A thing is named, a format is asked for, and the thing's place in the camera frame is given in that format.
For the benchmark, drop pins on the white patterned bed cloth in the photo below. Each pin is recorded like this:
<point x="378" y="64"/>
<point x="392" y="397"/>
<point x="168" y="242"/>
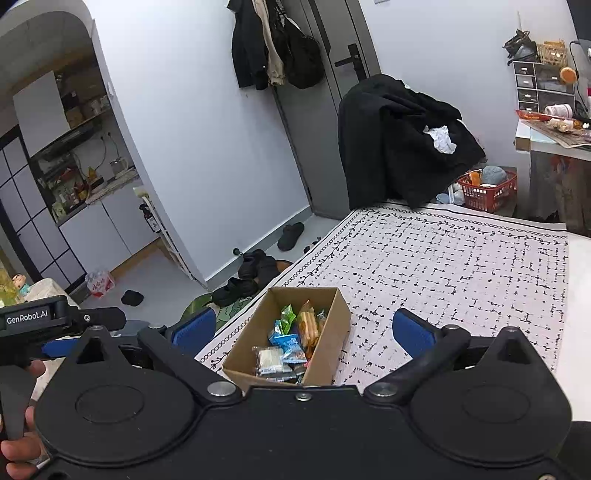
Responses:
<point x="448" y="265"/>

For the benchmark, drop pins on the green leaf cartoon rug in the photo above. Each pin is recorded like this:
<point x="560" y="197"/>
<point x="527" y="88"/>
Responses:
<point x="223" y="314"/>

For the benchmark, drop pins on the pile of black shoes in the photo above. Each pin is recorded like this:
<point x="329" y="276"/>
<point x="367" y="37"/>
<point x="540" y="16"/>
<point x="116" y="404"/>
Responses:
<point x="255" y="273"/>

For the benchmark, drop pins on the brown cardboard box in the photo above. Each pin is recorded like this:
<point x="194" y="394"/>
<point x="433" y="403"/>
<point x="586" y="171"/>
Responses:
<point x="333" y="318"/>

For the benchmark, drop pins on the white kitchen cabinet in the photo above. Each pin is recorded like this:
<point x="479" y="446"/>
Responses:
<point x="101" y="235"/>

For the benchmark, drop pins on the pink tissue pack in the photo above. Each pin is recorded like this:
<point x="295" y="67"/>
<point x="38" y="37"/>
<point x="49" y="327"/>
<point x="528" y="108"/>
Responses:
<point x="99" y="282"/>

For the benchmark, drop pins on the grey door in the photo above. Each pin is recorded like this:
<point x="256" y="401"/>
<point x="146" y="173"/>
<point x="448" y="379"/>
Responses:
<point x="310" y="116"/>

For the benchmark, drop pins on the black clothes on chair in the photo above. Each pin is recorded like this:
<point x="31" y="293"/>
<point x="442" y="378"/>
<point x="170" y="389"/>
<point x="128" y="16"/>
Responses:
<point x="399" y="144"/>

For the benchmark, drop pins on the grey drawer organizer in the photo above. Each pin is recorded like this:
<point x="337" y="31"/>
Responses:
<point x="539" y="86"/>

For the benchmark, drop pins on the orange cracker packet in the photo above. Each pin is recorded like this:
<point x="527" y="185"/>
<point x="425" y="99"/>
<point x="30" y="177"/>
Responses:
<point x="307" y="328"/>

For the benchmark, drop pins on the person's left hand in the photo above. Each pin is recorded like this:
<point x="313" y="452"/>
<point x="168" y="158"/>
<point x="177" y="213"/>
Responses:
<point x="21" y="446"/>

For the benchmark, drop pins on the hanging dark jackets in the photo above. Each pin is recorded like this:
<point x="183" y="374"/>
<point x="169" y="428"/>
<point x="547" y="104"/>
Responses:
<point x="269" y="49"/>

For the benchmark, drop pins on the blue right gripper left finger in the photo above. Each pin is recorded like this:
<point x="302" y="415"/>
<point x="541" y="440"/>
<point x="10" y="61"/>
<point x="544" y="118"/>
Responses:
<point x="172" y="350"/>

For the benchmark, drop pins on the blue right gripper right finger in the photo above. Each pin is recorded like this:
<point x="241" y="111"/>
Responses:
<point x="433" y="350"/>

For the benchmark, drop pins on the blue green candy packet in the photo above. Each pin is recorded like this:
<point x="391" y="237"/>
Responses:
<point x="279" y="329"/>

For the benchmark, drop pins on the white clear wrapped cake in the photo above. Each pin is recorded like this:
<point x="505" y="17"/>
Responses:
<point x="270" y="365"/>

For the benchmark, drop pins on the blue snack packet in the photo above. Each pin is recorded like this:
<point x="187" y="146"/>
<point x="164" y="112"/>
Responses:
<point x="293" y="353"/>

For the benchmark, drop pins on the light green snack packet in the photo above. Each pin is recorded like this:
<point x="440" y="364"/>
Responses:
<point x="287" y="317"/>

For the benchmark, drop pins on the white desk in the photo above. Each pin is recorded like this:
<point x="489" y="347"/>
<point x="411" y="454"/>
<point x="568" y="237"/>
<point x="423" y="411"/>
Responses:
<point x="559" y="185"/>

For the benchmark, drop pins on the red plastic basket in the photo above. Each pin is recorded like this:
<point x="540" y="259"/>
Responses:
<point x="488" y="198"/>

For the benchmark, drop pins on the black slipper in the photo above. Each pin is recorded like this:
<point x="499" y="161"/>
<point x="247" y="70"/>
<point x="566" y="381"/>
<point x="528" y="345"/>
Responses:
<point x="289" y="237"/>

